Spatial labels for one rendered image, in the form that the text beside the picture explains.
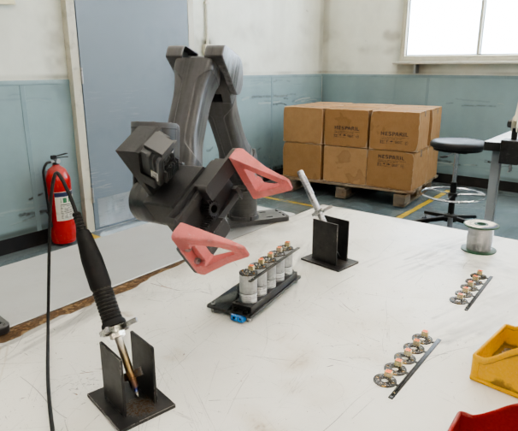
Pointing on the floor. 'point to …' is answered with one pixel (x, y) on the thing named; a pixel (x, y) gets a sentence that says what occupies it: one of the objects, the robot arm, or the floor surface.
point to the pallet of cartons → (362, 147)
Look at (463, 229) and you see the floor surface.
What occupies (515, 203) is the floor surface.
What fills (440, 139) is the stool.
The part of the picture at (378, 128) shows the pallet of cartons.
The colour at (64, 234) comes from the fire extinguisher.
